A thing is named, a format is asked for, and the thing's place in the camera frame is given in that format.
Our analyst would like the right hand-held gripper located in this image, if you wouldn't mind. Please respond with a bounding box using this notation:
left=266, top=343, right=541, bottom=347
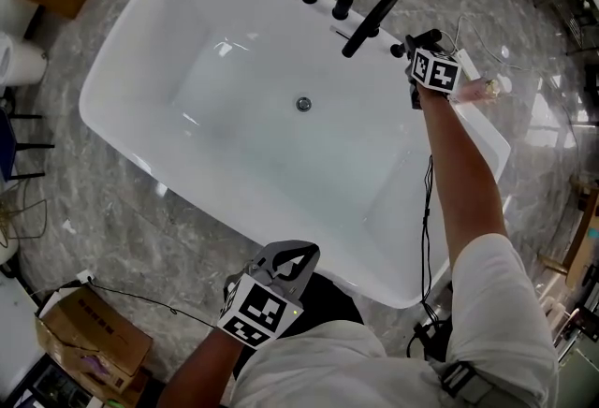
left=402, top=30, right=463, bottom=110

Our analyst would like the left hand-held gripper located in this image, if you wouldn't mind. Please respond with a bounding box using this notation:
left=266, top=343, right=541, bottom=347
left=217, top=240, right=322, bottom=350

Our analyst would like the person's right forearm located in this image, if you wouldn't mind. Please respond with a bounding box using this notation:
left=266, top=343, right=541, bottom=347
left=416, top=85, right=509, bottom=267

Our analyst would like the person's left forearm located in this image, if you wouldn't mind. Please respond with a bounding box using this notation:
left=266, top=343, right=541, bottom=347
left=161, top=328, right=256, bottom=408

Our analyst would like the white bathtub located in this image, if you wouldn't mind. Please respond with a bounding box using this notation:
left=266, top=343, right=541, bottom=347
left=78, top=0, right=512, bottom=310

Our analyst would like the black gooseneck faucet spout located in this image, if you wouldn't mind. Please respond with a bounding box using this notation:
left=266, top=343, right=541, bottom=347
left=341, top=0, right=402, bottom=59

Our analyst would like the pink pump soap bottle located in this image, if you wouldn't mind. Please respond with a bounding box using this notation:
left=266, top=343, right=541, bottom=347
left=456, top=48, right=502, bottom=106

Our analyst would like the person's white shirt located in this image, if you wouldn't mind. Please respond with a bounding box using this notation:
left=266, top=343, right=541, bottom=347
left=228, top=232, right=561, bottom=408

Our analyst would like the black waist device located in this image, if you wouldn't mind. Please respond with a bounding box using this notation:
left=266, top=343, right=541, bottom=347
left=414, top=319, right=453, bottom=363

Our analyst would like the torn brown cardboard box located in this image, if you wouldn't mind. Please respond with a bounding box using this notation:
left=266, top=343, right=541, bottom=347
left=35, top=286, right=153, bottom=407

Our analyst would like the purple plastic item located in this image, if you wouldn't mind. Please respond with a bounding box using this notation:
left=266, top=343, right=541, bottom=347
left=79, top=354, right=110, bottom=380

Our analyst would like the round wooden table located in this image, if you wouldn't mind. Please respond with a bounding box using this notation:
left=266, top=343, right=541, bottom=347
left=545, top=181, right=599, bottom=290

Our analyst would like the blue chair with black legs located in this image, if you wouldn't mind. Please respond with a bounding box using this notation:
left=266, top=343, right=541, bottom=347
left=0, top=109, right=55, bottom=182

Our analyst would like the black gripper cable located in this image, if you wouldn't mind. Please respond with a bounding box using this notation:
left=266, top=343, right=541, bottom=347
left=406, top=155, right=453, bottom=358

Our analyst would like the black floor cable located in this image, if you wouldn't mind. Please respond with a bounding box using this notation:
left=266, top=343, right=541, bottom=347
left=88, top=279, right=221, bottom=328

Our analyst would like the grey arm strap with buckle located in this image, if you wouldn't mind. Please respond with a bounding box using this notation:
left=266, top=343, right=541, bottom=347
left=439, top=361, right=497, bottom=408

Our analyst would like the wire frame rack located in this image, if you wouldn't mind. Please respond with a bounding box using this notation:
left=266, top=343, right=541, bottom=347
left=0, top=195, right=48, bottom=249

